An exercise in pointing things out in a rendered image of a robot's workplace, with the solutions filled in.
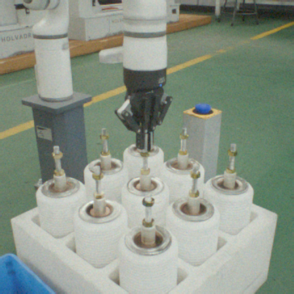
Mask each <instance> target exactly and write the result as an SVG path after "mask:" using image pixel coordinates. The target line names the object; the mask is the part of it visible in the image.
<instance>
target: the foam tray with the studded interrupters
mask: <svg viewBox="0 0 294 294"><path fill-rule="evenodd" d="M276 219H277V214H275V213H273V212H271V211H269V210H267V209H264V208H262V207H259V206H257V205H255V204H251V212H250V218H249V225H248V226H246V227H245V228H244V229H243V230H242V231H241V232H240V233H239V234H237V235H236V236H231V235H229V234H227V233H225V232H223V231H221V230H219V234H218V242H217V252H216V253H214V254H213V255H212V256H211V257H209V258H208V259H207V260H206V261H205V262H204V263H203V264H201V266H199V267H195V266H192V265H190V264H188V263H187V262H185V261H183V260H182V259H180V258H178V264H177V286H176V287H175V288H174V289H173V290H172V291H170V292H169V293H168V294H254V292H256V290H258V288H259V287H260V286H261V285H262V284H263V283H264V282H265V281H266V279H267V276H268V268H269V264H270V257H271V253H272V242H273V238H274V231H275V227H276ZM11 223H12V230H13V234H14V240H15V245H16V252H17V255H18V258H19V259H20V260H21V261H22V262H23V263H24V264H26V265H27V266H28V267H29V268H30V269H31V270H32V271H33V272H34V273H35V274H37V276H38V277H39V278H40V279H41V280H42V281H43V282H44V283H45V284H46V285H48V286H49V287H50V288H51V289H52V290H53V291H54V292H55V293H56V294H129V293H128V292H126V291H125V290H123V289H122V288H120V283H119V257H118V258H117V259H116V260H114V261H112V262H111V263H110V264H108V265H107V266H106V267H104V268H102V269H96V268H95V267H93V266H92V265H90V264H89V263H88V262H87V261H85V260H84V259H82V258H81V257H80V256H79V255H77V254H76V247H75V235H74V232H72V233H71V234H69V235H67V236H65V237H63V238H61V239H55V238H54V237H52V236H51V235H50V234H48V233H47V232H46V231H44V230H43V229H42V228H41V225H40V220H39V211H38V207H36V208H34V209H31V210H29V211H27V212H25V213H23V214H21V215H18V216H17V217H15V218H13V219H11Z"/></svg>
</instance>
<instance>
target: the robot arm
mask: <svg viewBox="0 0 294 294"><path fill-rule="evenodd" d="M21 2H22V4H23V5H24V6H25V7H26V8H27V9H30V10H33V11H43V10H45V15H44V17H43V18H42V20H41V21H39V22H38V23H36V24H35V25H34V26H33V27H32V31H33V41H34V47H35V57H36V62H37V64H35V74H36V80H37V90H38V95H39V98H41V99H42V100H43V101H45V102H64V101H68V100H70V99H72V98H73V90H72V75H71V68H70V53H69V45H68V26H69V4H68V0H21ZM122 5H123V33H124V35H123V46H122V47H116V48H112V49H106V50H101V52H100V53H99V57H100V63H104V64H112V63H120V62H122V63H123V82H124V84H125V86H126V89H127V91H126V94H125V103H124V104H123V105H122V107H121V108H116V109H115V110H114V114H115V115H116V116H117V117H118V119H119V120H120V121H121V122H122V123H123V124H124V126H125V127H126V128H127V130H129V131H132V132H135V133H136V148H137V149H138V151H140V152H143V153H145V152H147V151H148V150H149V151H150V150H152V146H153V143H154V130H155V128H156V125H161V123H162V121H163V120H164V117H165V115H166V113H167V111H168V109H169V107H170V105H171V102H172V100H173V97H172V96H169V95H166V94H165V93H164V89H163V86H164V85H165V84H166V81H167V42H166V16H167V7H166V2H165V0H122ZM158 112H159V113H160V114H159V117H158ZM140 122H141V123H142V126H140Z"/></svg>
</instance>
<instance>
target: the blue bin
mask: <svg viewBox="0 0 294 294"><path fill-rule="evenodd" d="M0 294H56V293H55V292H54V291H53V290H52V289H51V288H50V287H49V286H48V285H46V284H45V283H44V282H43V281H42V280H41V279H40V278H39V277H38V276H37V274H35V273H34V272H33V271H32V270H31V269H30V268H29V267H28V266H27V265H26V264H24V263H23V262H22V261H21V260H20V259H19V258H18V257H17V256H16V255H13V254H6V255H3V256H2V257H0Z"/></svg>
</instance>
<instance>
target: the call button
mask: <svg viewBox="0 0 294 294"><path fill-rule="evenodd" d="M195 110H196V111H197V113H200V114H207V113H209V111H210V110H211V106H210V105H208V104H196V105H195Z"/></svg>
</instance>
